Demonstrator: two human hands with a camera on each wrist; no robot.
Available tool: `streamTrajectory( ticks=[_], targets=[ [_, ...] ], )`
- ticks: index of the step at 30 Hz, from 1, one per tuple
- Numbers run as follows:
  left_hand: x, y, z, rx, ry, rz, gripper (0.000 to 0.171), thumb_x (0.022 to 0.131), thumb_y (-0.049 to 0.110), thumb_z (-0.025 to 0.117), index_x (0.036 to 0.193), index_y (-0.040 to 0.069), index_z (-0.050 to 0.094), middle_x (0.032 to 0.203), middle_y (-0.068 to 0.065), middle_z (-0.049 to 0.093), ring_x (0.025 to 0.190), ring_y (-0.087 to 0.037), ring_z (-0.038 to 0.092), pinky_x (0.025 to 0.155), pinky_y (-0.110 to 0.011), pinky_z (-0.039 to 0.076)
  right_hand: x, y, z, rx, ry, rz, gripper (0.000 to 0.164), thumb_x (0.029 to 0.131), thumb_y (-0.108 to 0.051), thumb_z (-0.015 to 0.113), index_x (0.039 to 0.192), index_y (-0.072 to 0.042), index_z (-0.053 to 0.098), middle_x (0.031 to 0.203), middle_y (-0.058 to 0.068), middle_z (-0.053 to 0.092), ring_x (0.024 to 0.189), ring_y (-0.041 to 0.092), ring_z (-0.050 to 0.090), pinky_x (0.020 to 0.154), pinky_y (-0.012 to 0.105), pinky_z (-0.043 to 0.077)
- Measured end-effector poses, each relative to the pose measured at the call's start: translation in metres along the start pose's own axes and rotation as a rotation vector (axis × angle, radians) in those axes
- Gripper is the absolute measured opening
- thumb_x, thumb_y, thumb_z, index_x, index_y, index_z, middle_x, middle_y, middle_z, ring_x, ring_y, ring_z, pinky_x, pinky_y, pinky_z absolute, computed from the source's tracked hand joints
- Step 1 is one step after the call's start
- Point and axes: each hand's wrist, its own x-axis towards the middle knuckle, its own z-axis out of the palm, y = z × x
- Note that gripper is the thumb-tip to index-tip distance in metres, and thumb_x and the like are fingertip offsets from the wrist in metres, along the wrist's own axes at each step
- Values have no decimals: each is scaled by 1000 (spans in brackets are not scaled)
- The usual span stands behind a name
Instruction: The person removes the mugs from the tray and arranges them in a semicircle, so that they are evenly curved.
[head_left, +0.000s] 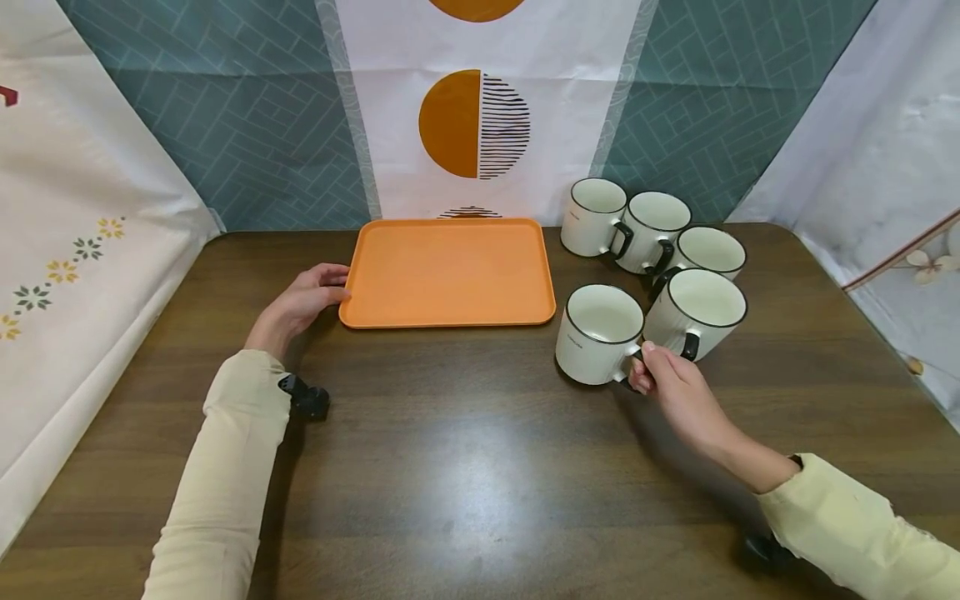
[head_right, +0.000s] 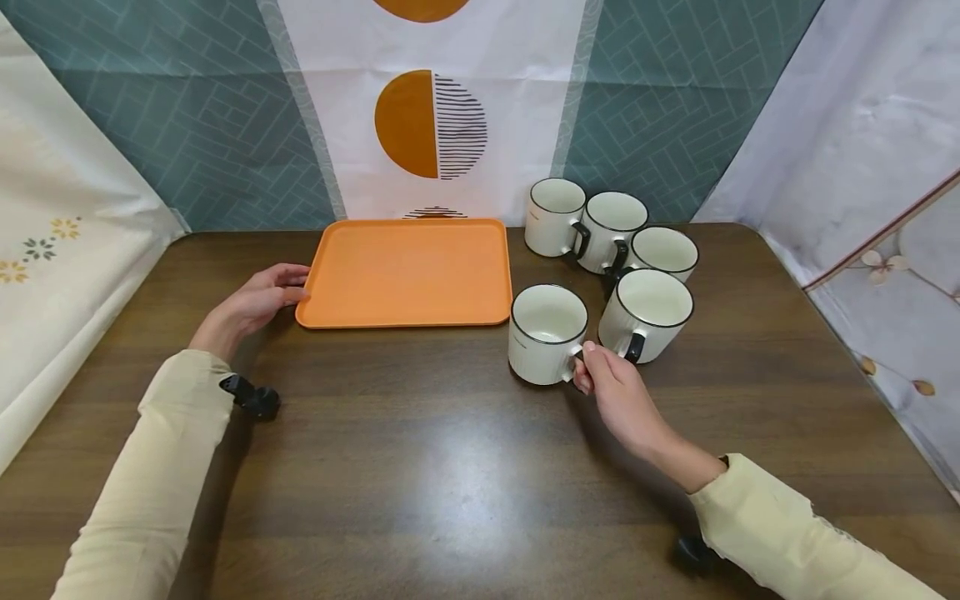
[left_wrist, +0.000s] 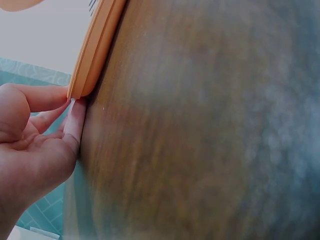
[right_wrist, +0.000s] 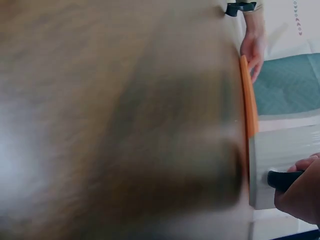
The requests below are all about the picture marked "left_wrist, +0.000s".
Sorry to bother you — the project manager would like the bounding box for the person's left hand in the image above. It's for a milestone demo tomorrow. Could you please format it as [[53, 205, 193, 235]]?
[[0, 83, 88, 240]]

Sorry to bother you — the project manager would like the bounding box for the orange plastic tray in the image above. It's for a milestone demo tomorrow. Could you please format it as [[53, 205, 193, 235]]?
[[66, 0, 129, 99]]

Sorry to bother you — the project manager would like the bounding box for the orange round object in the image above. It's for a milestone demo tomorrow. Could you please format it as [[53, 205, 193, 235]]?
[[0, 0, 44, 12]]

